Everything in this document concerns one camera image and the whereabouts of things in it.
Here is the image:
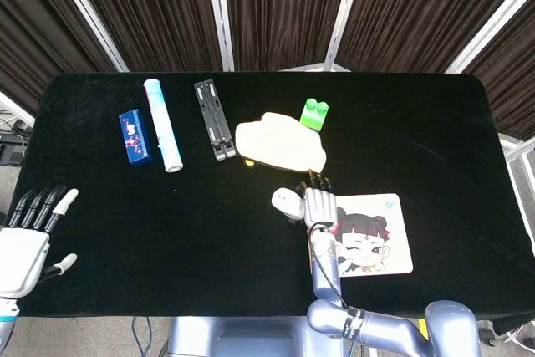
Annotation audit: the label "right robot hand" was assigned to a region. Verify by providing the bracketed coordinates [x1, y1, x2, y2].
[287, 171, 339, 231]

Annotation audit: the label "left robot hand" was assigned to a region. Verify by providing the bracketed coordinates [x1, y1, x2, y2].
[0, 184, 79, 299]

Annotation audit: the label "white computer mouse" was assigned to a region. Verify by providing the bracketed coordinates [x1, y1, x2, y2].
[271, 187, 307, 221]

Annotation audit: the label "cartoon girl mouse pad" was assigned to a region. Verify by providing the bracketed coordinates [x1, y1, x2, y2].
[308, 192, 415, 278]

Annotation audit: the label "cream cloth with black trim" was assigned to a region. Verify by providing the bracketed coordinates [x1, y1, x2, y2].
[234, 111, 328, 174]

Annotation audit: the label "green toy brick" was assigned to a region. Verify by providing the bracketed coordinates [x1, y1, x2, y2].
[299, 98, 330, 132]

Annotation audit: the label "black velvet tablecloth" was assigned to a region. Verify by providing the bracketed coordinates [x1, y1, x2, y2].
[0, 71, 535, 319]

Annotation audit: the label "black folding laptop stand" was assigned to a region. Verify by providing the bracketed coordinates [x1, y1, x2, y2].
[193, 79, 236, 161]

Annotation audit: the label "grey robot torso base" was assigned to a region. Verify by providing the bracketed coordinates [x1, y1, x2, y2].
[166, 315, 348, 357]

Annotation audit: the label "blue carton box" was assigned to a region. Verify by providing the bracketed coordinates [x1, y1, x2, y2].
[118, 109, 155, 166]

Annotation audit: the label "white wrap roll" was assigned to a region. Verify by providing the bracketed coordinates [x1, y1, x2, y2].
[143, 78, 184, 173]

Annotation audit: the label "brown pleated curtain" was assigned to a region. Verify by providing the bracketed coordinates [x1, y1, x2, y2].
[62, 0, 223, 73]
[0, 0, 119, 116]
[463, 0, 535, 141]
[221, 0, 354, 73]
[334, 0, 535, 74]

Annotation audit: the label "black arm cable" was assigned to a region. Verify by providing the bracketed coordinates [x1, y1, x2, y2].
[308, 222, 361, 357]

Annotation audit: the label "tangled floor cables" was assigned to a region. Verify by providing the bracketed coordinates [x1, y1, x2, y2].
[0, 110, 33, 166]

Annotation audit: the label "blue floor cable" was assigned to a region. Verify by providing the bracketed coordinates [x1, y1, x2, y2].
[132, 316, 152, 357]

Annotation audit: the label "white frame post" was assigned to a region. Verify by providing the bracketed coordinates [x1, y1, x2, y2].
[324, 0, 369, 73]
[203, 0, 235, 73]
[44, 0, 130, 73]
[445, 0, 535, 74]

